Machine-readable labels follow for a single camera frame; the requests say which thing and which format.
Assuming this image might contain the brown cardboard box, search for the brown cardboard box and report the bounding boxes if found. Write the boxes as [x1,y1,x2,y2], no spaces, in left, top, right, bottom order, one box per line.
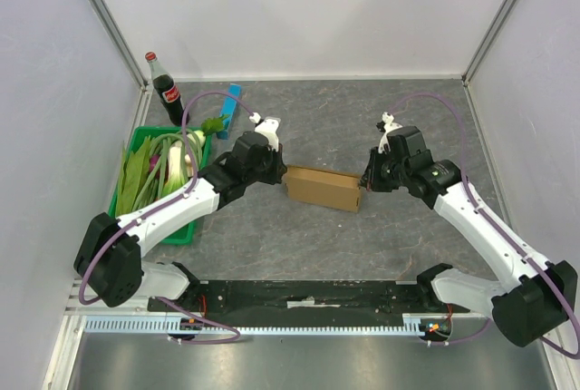
[283,165,362,213]

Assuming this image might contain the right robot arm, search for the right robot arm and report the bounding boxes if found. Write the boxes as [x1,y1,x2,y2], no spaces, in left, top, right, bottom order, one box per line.
[360,122,579,347]

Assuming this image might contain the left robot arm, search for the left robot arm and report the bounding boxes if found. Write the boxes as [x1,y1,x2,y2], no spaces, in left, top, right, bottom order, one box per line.
[74,129,286,311]

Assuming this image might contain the blue rectangular block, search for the blue rectangular block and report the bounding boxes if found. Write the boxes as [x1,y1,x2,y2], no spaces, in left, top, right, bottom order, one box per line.
[217,83,242,140]

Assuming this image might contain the white radish with leaves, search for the white radish with leaves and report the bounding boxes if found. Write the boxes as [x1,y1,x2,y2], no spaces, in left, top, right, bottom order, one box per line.
[188,114,229,146]

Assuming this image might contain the white green bok choy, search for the white green bok choy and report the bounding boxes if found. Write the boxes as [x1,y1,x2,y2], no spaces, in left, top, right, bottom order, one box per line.
[160,141,192,198]

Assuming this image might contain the green plastic tray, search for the green plastic tray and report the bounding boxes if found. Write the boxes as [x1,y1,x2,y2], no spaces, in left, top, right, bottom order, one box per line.
[111,125,214,246]

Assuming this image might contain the purple eggplant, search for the purple eggplant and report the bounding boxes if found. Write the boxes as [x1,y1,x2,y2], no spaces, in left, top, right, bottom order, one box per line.
[150,154,160,170]

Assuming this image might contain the green long beans bundle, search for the green long beans bundle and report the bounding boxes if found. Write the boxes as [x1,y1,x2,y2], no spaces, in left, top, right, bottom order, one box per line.
[133,132,210,210]

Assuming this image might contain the cola glass bottle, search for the cola glass bottle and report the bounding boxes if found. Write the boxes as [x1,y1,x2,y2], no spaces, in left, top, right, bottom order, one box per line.
[145,51,189,126]

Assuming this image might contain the green leafy vegetable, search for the green leafy vegetable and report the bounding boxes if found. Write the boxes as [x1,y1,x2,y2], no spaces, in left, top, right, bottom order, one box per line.
[114,137,151,217]

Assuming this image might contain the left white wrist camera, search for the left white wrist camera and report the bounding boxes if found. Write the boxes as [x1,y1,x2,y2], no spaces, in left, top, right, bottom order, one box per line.
[248,112,281,151]

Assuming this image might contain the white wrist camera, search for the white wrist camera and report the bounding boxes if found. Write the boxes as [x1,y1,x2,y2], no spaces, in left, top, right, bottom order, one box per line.
[248,112,281,151]
[377,112,401,154]

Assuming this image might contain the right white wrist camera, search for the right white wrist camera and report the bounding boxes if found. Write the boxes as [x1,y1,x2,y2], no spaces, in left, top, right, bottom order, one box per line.
[377,112,401,154]

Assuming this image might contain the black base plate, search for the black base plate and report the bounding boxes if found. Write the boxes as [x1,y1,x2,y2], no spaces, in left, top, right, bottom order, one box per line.
[174,280,468,327]

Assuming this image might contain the blue slotted cable duct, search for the blue slotted cable duct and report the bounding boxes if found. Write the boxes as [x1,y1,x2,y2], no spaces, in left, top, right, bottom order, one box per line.
[84,313,425,336]

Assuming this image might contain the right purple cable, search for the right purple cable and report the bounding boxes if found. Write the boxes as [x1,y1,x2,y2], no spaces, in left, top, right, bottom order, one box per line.
[389,93,580,359]

